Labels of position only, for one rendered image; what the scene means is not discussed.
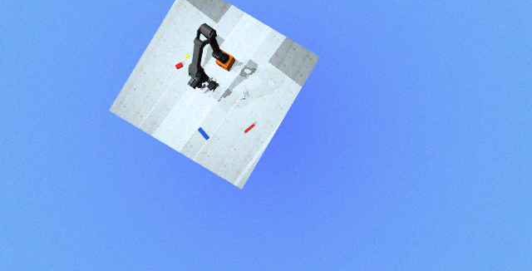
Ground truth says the blue flat rectangular plate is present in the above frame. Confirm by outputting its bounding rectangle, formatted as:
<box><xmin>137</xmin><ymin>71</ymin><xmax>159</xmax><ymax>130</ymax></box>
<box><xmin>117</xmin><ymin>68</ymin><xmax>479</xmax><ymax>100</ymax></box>
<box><xmin>198</xmin><ymin>128</ymin><xmax>209</xmax><ymax>140</ymax></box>

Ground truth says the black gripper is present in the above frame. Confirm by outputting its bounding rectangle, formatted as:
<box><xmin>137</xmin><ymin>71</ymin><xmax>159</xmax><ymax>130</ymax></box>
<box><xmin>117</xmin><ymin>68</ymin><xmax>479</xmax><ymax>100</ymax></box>
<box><xmin>201</xmin><ymin>71</ymin><xmax>217</xmax><ymax>91</ymax></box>

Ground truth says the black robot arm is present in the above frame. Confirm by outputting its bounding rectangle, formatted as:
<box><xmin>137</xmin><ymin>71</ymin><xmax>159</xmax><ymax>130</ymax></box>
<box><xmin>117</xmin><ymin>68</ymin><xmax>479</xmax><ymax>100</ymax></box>
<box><xmin>187</xmin><ymin>23</ymin><xmax>229</xmax><ymax>89</ymax></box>

